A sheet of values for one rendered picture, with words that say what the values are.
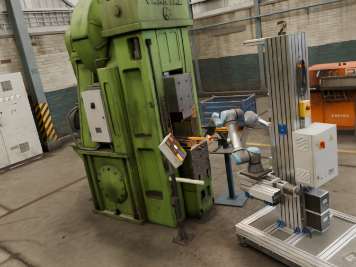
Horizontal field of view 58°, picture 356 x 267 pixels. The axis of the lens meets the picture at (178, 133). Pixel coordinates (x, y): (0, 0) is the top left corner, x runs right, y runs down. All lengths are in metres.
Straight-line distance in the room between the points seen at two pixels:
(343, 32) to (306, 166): 8.08
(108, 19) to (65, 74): 6.06
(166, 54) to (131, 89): 0.57
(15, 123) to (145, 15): 5.43
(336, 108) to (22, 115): 6.78
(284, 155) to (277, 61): 0.85
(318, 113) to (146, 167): 4.03
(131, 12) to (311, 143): 2.13
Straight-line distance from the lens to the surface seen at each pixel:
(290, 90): 2.88
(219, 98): 8.47
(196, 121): 4.22
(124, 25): 3.59
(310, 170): 2.94
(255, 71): 11.79
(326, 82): 6.59
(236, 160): 3.05
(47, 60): 9.49
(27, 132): 8.44
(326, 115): 6.88
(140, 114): 3.76
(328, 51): 10.87
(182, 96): 3.71
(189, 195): 4.05
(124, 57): 3.69
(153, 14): 3.65
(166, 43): 3.80
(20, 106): 8.37
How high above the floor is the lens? 2.07
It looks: 15 degrees down
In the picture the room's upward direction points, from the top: 9 degrees counter-clockwise
